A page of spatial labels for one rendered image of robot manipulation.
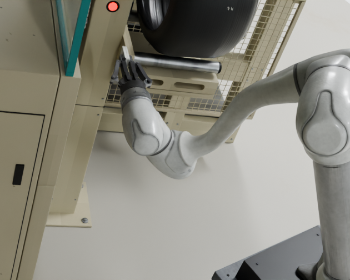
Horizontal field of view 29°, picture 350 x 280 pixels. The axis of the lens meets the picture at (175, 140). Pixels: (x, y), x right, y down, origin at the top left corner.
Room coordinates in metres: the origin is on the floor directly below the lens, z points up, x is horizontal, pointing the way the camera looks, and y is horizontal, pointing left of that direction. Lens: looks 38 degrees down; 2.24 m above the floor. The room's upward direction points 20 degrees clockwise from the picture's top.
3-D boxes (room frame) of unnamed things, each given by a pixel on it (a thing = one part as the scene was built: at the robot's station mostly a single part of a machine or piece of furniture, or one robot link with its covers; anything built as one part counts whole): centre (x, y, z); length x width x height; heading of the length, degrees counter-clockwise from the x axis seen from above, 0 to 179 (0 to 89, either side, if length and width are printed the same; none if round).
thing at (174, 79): (2.11, 0.10, 0.83); 0.36 x 0.09 x 0.06; 115
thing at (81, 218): (2.11, 0.38, 0.01); 0.27 x 0.27 x 0.02; 25
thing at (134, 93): (1.58, 0.14, 1.06); 0.09 x 0.06 x 0.09; 115
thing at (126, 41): (2.16, 0.32, 0.90); 0.40 x 0.03 x 0.10; 25
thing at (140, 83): (1.65, 0.17, 1.06); 0.09 x 0.08 x 0.07; 25
